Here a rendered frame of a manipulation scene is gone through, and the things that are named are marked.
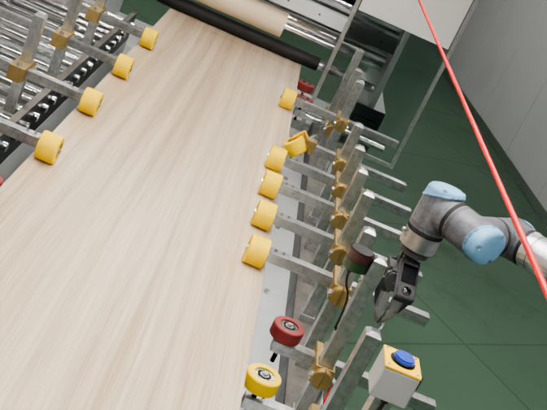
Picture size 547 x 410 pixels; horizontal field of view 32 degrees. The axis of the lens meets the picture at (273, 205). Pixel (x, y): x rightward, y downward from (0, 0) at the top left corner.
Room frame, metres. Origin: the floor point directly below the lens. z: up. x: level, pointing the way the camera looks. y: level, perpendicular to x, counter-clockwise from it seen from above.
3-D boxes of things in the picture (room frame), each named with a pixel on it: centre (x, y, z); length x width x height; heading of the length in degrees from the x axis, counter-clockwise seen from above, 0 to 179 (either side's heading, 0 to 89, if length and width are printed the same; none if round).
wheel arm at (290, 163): (3.03, -0.18, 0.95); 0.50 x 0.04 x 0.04; 95
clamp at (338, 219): (2.76, -0.20, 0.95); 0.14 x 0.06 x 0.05; 5
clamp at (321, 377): (2.02, -0.27, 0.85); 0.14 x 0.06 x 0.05; 5
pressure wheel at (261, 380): (1.77, -0.14, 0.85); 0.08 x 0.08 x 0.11
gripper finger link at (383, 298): (2.08, -0.33, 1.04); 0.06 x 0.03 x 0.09; 5
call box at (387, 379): (1.49, -0.32, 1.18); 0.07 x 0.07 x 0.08; 5
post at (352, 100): (3.74, -0.11, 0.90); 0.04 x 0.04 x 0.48; 5
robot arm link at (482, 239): (2.01, -0.44, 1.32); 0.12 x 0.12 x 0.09; 48
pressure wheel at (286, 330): (2.02, -0.16, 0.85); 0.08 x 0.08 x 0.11
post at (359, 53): (4.23, -0.06, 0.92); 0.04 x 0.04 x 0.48; 5
